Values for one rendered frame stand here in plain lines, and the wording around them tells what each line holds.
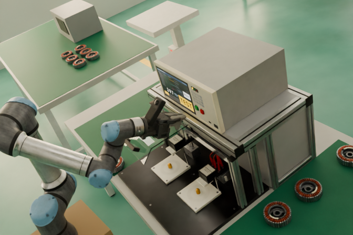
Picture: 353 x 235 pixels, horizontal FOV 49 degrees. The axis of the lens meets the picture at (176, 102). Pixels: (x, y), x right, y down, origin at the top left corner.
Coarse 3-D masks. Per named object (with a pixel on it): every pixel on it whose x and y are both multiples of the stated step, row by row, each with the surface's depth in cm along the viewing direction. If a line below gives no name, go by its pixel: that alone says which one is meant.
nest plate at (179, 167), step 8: (168, 160) 201; (176, 160) 199; (152, 168) 199; (160, 168) 197; (168, 168) 196; (176, 168) 194; (184, 168) 193; (160, 176) 193; (168, 176) 191; (176, 176) 190
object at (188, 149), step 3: (186, 147) 199; (189, 147) 198; (195, 147) 197; (198, 147) 197; (186, 150) 199; (189, 150) 197; (192, 150) 196; (195, 150) 196; (198, 150) 198; (186, 153) 202; (189, 153) 199; (192, 153) 196; (195, 153) 197; (198, 153) 198; (192, 156) 197; (195, 156) 198
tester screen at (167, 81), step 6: (162, 72) 175; (162, 78) 178; (168, 78) 173; (174, 78) 167; (162, 84) 183; (168, 84) 176; (174, 84) 170; (180, 84) 165; (186, 84) 159; (174, 90) 174; (186, 90) 162; (174, 96) 177; (180, 102) 175
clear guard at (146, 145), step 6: (180, 126) 175; (174, 132) 172; (132, 138) 179; (138, 138) 176; (150, 138) 173; (156, 138) 172; (162, 138) 171; (132, 144) 178; (138, 144) 175; (144, 144) 171; (150, 144) 170; (156, 144) 169; (144, 150) 170; (150, 150) 168; (138, 156) 173; (144, 156) 169; (144, 162) 168
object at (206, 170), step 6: (216, 162) 181; (222, 162) 180; (204, 168) 177; (210, 168) 176; (216, 168) 178; (222, 168) 177; (228, 168) 178; (204, 174) 174; (210, 174) 173; (216, 174) 175; (198, 180) 177; (204, 180) 176; (210, 180) 174; (204, 186) 174
